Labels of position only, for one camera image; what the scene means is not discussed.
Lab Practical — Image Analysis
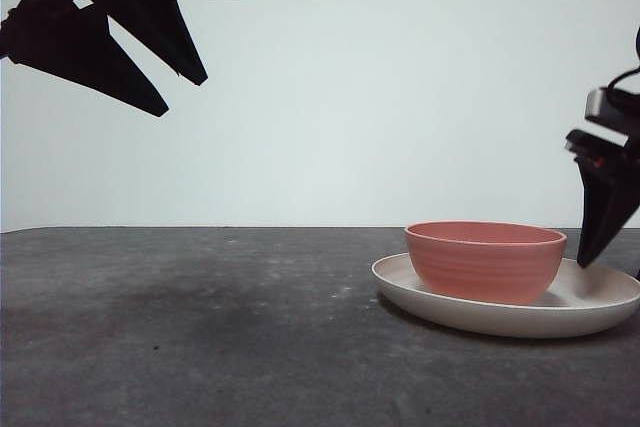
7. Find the red ribbed bowl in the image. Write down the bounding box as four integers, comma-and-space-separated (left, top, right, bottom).
403, 220, 569, 306

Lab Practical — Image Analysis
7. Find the white shallow plate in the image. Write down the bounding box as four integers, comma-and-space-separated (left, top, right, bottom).
371, 251, 640, 339

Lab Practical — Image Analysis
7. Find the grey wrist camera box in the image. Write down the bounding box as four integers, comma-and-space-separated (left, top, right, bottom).
584, 88, 640, 143

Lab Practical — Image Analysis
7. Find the black camera cable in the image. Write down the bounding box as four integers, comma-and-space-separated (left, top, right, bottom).
606, 24, 640, 98

